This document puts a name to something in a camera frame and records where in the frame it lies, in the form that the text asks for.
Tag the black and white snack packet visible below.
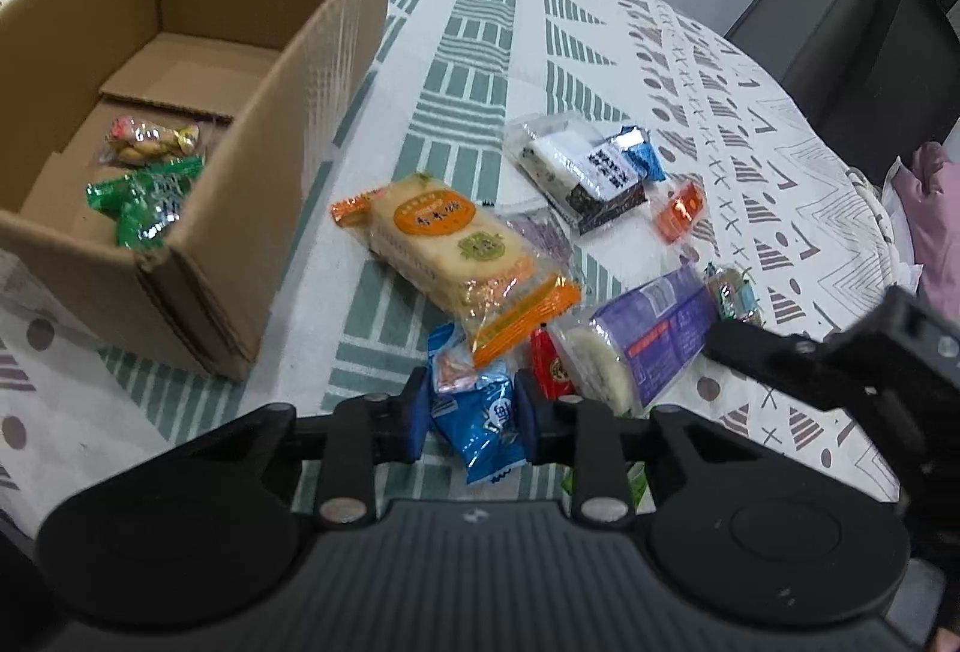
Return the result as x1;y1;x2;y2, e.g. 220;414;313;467
502;113;650;237

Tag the small multicoloured snack packet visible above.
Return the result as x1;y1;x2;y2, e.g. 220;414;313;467
703;262;764;327

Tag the green and white snack packet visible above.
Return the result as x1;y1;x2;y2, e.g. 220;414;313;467
559;461;650;518

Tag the large purple snack packet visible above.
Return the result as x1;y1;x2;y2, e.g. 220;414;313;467
547;262;721;417

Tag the small purple snack packet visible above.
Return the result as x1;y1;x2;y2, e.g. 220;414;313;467
499;207;575;278

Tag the small red snack packet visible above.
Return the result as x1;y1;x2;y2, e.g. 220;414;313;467
529;326;580;402

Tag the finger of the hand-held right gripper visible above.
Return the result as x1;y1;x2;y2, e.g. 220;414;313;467
703;320;833;407

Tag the brown cardboard box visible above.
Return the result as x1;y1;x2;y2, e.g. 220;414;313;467
0;0;400;383

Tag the white plastic bag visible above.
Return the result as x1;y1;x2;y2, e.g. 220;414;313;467
881;157;931;293

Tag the pink cloth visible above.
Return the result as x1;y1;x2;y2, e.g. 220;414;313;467
911;142;960;323

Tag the orange cracker packet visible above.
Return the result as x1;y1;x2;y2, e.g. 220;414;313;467
331;172;582;368

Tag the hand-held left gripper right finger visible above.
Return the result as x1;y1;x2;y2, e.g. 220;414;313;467
516;371;725;524

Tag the blue and pink snack packet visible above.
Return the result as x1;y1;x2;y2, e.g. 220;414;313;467
426;322;496;394

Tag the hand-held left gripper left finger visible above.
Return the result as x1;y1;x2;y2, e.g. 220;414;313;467
251;367;432;524

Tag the clear candy packet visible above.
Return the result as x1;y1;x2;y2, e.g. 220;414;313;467
101;116;202;166

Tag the small orange snack packet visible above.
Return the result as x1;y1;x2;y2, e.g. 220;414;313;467
651;176;707;244

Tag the black chair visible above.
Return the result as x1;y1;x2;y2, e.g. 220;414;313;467
727;0;960;184

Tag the small blue silver packet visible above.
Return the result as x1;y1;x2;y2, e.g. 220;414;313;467
606;125;667;182

